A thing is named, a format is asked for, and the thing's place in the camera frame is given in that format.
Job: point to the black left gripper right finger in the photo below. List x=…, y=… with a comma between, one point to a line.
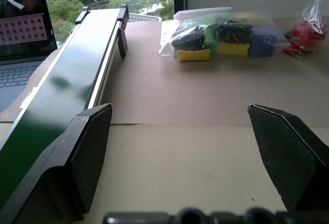
x=290, y=157

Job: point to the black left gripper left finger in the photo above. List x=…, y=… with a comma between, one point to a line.
x=77, y=162

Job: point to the green conveyor belt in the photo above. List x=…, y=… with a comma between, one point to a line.
x=69, y=77

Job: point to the clear bag of red parts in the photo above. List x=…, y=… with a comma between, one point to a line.
x=307, y=32

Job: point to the grey laptop computer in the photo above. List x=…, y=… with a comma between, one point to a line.
x=20, y=44

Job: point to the clear bag of colourful sponges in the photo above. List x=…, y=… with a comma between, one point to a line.
x=221, y=37

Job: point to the white plastic basket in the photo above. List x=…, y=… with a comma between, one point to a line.
x=144, y=17

